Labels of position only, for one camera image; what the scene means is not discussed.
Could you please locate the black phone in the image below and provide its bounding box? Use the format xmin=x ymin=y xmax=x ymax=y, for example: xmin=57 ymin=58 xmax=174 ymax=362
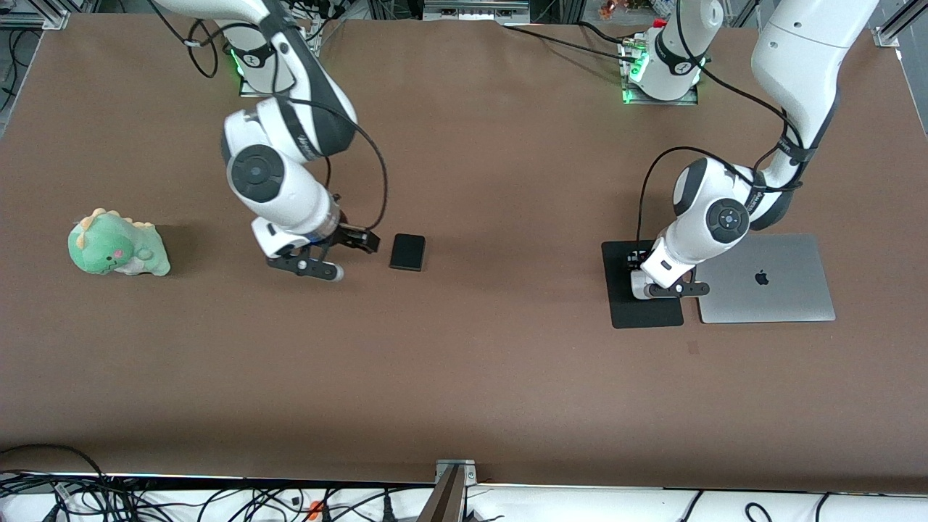
xmin=389 ymin=233 xmax=427 ymax=273

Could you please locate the black mouse pad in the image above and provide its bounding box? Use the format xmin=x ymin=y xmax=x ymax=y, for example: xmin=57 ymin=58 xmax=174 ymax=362
xmin=601 ymin=239 xmax=684 ymax=330

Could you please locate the silver closed laptop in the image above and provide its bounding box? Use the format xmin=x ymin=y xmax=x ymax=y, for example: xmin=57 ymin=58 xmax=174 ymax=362
xmin=687 ymin=233 xmax=837 ymax=324

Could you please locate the green dinosaur plush toy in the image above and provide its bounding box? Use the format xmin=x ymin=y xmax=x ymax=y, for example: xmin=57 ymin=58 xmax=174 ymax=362
xmin=67 ymin=208 xmax=172 ymax=278

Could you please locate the silver box at table edge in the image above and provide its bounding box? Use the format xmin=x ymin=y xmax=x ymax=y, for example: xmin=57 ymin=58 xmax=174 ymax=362
xmin=423 ymin=0 xmax=531 ymax=21

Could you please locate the aluminium corner profile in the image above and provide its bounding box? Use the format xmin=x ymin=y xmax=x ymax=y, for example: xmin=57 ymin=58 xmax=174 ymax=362
xmin=0 ymin=9 xmax=71 ymax=31
xmin=872 ymin=0 xmax=928 ymax=49

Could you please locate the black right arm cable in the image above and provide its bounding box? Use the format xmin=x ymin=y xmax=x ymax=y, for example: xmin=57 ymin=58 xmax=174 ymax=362
xmin=149 ymin=0 xmax=389 ymax=231

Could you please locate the black cable on table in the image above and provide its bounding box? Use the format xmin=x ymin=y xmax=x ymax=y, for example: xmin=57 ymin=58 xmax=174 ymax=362
xmin=499 ymin=20 xmax=633 ymax=59

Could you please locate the silver frame bracket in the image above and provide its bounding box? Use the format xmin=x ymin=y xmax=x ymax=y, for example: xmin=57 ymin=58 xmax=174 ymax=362
xmin=434 ymin=459 xmax=478 ymax=485

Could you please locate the dark frame post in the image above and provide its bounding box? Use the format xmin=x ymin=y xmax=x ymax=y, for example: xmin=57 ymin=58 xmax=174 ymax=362
xmin=415 ymin=464 xmax=468 ymax=522

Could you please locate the black looped floor cable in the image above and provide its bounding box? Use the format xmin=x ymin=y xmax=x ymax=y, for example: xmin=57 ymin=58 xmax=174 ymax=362
xmin=0 ymin=444 xmax=109 ymax=483

